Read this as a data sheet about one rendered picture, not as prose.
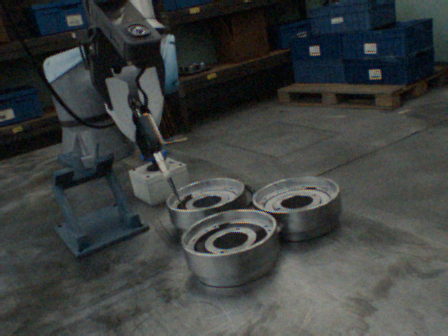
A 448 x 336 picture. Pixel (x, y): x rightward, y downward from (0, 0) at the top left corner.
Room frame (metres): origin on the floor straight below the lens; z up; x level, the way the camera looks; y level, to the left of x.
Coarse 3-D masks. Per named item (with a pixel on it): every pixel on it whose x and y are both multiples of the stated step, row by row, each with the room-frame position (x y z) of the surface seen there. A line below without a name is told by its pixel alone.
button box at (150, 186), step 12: (144, 168) 0.78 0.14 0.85; (156, 168) 0.76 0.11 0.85; (180, 168) 0.76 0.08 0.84; (132, 180) 0.78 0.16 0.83; (144, 180) 0.73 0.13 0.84; (156, 180) 0.73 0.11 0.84; (180, 180) 0.75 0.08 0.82; (144, 192) 0.74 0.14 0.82; (156, 192) 0.73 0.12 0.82; (168, 192) 0.74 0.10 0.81; (156, 204) 0.73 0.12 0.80
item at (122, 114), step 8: (112, 80) 0.66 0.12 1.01; (120, 80) 0.66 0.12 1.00; (112, 88) 0.66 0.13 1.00; (120, 88) 0.66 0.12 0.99; (128, 88) 0.66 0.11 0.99; (112, 96) 0.65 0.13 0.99; (120, 96) 0.66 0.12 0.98; (112, 104) 0.65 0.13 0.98; (120, 104) 0.66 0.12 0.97; (112, 112) 0.65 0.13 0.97; (120, 112) 0.66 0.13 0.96; (128, 112) 0.66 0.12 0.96; (120, 120) 0.66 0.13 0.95; (128, 120) 0.66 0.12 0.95; (120, 128) 0.66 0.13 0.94; (128, 128) 0.66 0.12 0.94; (136, 128) 0.66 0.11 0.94; (128, 136) 0.67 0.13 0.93; (136, 136) 0.67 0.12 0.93
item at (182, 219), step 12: (204, 180) 0.68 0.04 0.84; (216, 180) 0.68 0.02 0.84; (228, 180) 0.67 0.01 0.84; (180, 192) 0.67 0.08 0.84; (192, 192) 0.68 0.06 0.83; (204, 192) 0.67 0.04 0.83; (240, 192) 0.61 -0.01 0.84; (168, 204) 0.62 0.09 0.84; (192, 204) 0.63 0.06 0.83; (204, 204) 0.65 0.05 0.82; (216, 204) 0.61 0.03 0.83; (228, 204) 0.59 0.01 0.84; (240, 204) 0.60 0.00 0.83; (180, 216) 0.59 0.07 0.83; (192, 216) 0.58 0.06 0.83; (204, 216) 0.58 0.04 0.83; (180, 228) 0.60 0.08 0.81
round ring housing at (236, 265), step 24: (216, 216) 0.56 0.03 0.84; (240, 216) 0.55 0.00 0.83; (264, 216) 0.53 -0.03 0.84; (192, 240) 0.53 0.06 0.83; (216, 240) 0.52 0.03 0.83; (240, 240) 0.53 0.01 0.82; (264, 240) 0.47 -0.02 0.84; (192, 264) 0.48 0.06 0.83; (216, 264) 0.46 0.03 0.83; (240, 264) 0.46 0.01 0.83; (264, 264) 0.47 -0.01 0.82
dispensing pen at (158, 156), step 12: (132, 108) 0.69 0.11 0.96; (144, 120) 0.66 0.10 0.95; (144, 132) 0.65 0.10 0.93; (156, 132) 0.65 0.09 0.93; (144, 144) 0.65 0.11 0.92; (156, 144) 0.64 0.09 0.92; (144, 156) 0.66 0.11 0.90; (156, 156) 0.65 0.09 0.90; (168, 168) 0.64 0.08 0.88; (168, 180) 0.63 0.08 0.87; (180, 204) 0.62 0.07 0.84
